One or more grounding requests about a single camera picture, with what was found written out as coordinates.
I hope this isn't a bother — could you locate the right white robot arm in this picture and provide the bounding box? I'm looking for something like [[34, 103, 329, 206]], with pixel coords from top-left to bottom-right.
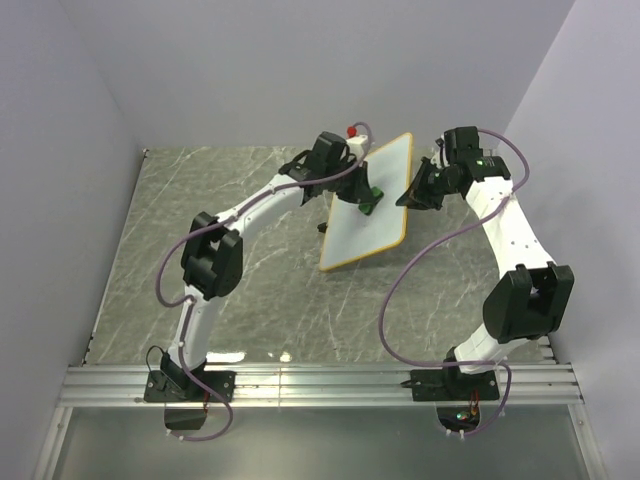
[[396, 126, 575, 401]]

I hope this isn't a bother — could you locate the green whiteboard eraser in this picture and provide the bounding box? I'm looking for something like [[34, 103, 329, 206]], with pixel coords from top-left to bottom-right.
[[358, 187, 384, 216]]

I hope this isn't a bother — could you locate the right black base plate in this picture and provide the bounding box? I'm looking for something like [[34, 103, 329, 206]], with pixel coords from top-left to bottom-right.
[[401, 367, 500, 402]]

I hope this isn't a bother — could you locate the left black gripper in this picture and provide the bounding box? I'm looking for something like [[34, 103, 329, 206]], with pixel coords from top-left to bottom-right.
[[326, 161, 376, 208]]

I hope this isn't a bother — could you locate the yellow framed whiteboard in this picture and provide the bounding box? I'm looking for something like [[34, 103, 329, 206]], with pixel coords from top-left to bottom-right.
[[319, 132, 413, 272]]

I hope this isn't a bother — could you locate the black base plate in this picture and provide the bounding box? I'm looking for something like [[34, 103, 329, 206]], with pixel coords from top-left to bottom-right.
[[143, 370, 236, 403], [401, 367, 500, 402]]

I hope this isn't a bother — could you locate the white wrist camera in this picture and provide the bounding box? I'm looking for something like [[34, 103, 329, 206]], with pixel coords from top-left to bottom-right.
[[435, 136, 446, 168], [346, 124, 372, 159]]

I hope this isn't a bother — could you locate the aluminium mounting rail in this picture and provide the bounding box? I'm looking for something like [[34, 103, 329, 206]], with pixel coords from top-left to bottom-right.
[[57, 363, 584, 408]]

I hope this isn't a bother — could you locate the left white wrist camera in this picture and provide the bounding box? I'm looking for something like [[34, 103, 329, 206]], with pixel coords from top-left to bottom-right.
[[346, 124, 372, 159]]

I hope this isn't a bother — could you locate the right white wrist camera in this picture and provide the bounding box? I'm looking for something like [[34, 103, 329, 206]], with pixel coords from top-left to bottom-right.
[[435, 136, 446, 168]]

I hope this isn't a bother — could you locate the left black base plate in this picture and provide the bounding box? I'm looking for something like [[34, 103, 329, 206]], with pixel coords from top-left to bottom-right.
[[143, 370, 236, 403]]

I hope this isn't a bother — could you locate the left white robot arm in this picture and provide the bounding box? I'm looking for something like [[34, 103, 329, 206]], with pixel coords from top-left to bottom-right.
[[156, 123, 378, 402]]

